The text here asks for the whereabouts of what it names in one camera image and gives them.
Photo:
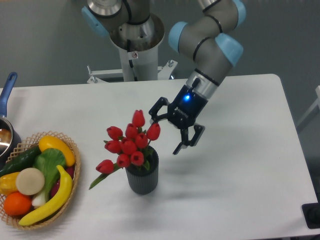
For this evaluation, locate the black device at edge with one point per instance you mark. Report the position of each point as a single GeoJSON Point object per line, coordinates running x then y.
{"type": "Point", "coordinates": [311, 212]}

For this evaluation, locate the dark grey ribbed vase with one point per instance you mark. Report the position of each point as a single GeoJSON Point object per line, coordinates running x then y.
{"type": "Point", "coordinates": [141, 180]}

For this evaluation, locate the yellow banana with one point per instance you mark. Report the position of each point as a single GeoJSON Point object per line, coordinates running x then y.
{"type": "Point", "coordinates": [54, 204]}

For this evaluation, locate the dark red vegetable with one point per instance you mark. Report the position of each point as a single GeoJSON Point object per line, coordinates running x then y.
{"type": "Point", "coordinates": [71, 171]}

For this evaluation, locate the orange fruit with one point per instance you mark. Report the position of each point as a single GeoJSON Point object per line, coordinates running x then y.
{"type": "Point", "coordinates": [17, 204]}

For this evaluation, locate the green cucumber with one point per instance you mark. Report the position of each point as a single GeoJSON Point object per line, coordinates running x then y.
{"type": "Point", "coordinates": [22, 161]}

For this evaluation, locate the green bok choy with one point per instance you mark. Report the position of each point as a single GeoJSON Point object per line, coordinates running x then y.
{"type": "Point", "coordinates": [47, 163]}

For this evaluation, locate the yellow squash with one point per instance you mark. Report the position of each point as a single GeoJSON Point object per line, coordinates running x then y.
{"type": "Point", "coordinates": [49, 141]}

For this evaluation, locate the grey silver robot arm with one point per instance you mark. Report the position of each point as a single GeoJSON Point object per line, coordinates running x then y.
{"type": "Point", "coordinates": [137, 33]}

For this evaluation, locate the beige round disc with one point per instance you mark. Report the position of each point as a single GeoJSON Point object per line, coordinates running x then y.
{"type": "Point", "coordinates": [30, 181]}

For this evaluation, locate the red tulip bouquet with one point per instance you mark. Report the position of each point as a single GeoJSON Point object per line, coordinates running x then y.
{"type": "Point", "coordinates": [130, 146]}

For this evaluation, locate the yellow bell pepper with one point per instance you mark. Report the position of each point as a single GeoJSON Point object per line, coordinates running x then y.
{"type": "Point", "coordinates": [8, 183]}

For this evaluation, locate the woven wicker basket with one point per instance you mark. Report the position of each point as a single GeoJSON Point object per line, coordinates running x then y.
{"type": "Point", "coordinates": [30, 142]}

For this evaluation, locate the white frame at right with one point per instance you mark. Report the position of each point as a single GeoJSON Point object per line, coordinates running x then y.
{"type": "Point", "coordinates": [310, 113]}

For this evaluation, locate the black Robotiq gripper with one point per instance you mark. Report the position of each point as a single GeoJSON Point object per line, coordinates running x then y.
{"type": "Point", "coordinates": [187, 110]}

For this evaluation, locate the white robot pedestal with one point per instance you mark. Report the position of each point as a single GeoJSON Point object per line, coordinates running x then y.
{"type": "Point", "coordinates": [135, 66]}

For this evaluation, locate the blue handled saucepan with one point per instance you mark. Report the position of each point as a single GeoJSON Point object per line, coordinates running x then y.
{"type": "Point", "coordinates": [9, 138]}

